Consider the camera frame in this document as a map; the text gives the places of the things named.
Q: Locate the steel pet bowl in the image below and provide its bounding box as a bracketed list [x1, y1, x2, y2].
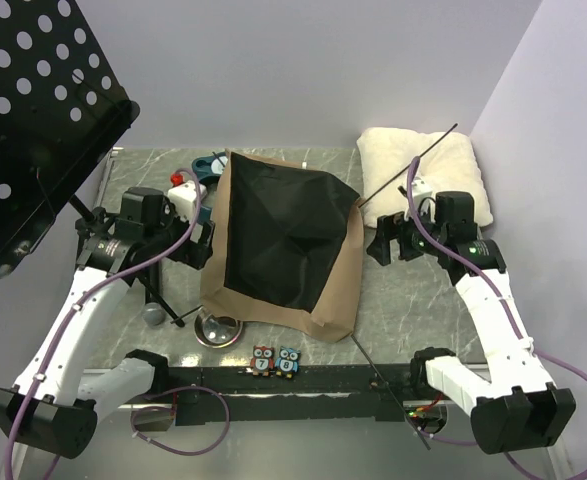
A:
[194, 307, 243, 349]

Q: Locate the black perforated music stand tray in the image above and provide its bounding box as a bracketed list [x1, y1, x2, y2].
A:
[0, 1, 140, 278]

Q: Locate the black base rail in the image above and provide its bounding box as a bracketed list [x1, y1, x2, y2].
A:
[165, 364, 438, 422]

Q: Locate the tan and black pet tent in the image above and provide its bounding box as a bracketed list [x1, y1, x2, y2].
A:
[200, 151, 364, 343]

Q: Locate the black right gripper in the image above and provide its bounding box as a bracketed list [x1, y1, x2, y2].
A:
[365, 202, 446, 266]

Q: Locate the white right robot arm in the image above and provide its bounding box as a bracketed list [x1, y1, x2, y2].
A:
[366, 191, 576, 454]

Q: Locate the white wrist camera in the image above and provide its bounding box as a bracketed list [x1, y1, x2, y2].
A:
[167, 180, 197, 221]
[407, 176, 433, 204]

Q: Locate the red owl tag seven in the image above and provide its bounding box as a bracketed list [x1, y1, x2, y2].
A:
[250, 346, 275, 377]

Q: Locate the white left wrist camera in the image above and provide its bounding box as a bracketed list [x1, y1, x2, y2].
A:
[167, 180, 197, 221]

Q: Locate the blue owl tag eight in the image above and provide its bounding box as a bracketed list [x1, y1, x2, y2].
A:
[275, 346, 301, 379]

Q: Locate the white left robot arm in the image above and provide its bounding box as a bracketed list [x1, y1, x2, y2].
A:
[0, 183, 214, 459]

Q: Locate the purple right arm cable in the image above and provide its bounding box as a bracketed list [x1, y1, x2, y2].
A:
[405, 155, 587, 480]

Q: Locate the black tripod stand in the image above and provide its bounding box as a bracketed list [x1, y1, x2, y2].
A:
[67, 194, 186, 329]

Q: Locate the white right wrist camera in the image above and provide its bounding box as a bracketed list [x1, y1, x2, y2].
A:
[407, 176, 433, 204]

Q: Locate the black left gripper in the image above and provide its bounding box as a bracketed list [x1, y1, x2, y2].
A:
[145, 200, 214, 269]

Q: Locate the teal pet bowl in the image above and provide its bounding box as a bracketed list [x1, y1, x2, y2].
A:
[192, 152, 221, 223]

